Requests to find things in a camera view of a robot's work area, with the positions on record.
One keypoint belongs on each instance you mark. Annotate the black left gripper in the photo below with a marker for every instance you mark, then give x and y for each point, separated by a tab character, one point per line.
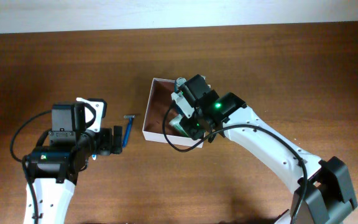
106	147

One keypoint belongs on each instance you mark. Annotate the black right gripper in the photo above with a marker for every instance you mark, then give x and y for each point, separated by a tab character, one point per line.
194	130

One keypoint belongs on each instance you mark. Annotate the blue disposable razor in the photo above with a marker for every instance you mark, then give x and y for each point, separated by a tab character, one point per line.
130	118

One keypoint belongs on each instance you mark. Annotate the white sachet packet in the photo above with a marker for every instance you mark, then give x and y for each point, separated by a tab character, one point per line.
175	123

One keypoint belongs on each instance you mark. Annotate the clear foam pump bottle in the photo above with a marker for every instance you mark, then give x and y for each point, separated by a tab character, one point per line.
178	83

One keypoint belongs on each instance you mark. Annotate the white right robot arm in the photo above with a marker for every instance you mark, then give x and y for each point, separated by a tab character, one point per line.
322	190

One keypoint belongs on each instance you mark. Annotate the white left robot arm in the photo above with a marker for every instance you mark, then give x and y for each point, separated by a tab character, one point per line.
52	171

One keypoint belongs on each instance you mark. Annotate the pink cardboard box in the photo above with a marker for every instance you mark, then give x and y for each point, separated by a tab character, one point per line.
158	103

